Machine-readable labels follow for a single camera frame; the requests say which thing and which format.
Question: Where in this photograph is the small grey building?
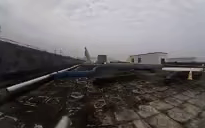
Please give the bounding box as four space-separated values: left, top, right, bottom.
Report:
96 54 109 65

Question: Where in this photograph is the yellow cone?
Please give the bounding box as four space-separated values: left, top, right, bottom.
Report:
187 70 194 81

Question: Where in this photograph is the white pipe barrier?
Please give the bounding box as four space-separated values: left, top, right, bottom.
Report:
0 64 82 99

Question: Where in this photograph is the white building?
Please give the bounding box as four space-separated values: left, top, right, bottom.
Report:
126 51 170 65

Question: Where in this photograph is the dark wall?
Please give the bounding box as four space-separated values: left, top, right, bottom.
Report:
0 36 86 92

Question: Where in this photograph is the robot's own part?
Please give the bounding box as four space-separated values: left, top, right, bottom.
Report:
55 115 71 128

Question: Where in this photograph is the blue barrier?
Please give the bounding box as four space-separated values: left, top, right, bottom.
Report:
52 66 103 81

